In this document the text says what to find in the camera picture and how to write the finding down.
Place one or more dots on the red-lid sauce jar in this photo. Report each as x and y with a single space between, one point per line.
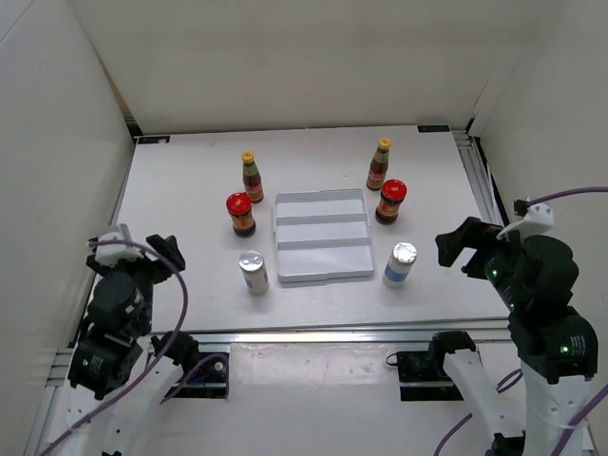
393 193
239 207

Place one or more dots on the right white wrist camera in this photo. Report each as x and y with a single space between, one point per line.
535 218

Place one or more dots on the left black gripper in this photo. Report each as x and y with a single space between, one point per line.
160 267

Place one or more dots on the left tall sauce bottle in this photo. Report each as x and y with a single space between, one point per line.
251 177

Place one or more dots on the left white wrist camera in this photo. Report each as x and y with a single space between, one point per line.
113 245

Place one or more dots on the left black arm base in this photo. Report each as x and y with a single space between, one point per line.
205 375

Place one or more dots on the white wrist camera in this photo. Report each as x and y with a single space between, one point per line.
113 245
535 218

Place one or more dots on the black corner label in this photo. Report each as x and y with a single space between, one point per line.
433 128
154 139

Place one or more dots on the left black corner label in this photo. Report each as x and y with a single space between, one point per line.
154 139

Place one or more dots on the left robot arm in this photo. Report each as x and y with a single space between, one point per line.
118 314

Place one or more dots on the right tall sauce bottle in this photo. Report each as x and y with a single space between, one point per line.
379 165

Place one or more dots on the right black corner label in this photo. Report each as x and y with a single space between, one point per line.
433 128

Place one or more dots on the aluminium frame rail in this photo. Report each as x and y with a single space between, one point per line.
492 330

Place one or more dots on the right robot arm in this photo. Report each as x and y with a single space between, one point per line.
558 348

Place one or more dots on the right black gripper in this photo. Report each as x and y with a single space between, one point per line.
475 234

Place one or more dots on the white divided organizer tray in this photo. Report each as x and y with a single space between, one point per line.
322 235

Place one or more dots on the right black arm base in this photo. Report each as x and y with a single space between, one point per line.
419 380

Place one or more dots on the white silver-cap shaker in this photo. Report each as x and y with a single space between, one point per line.
401 260
253 267

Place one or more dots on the tall sauce bottle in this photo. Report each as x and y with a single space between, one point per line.
251 177
379 165

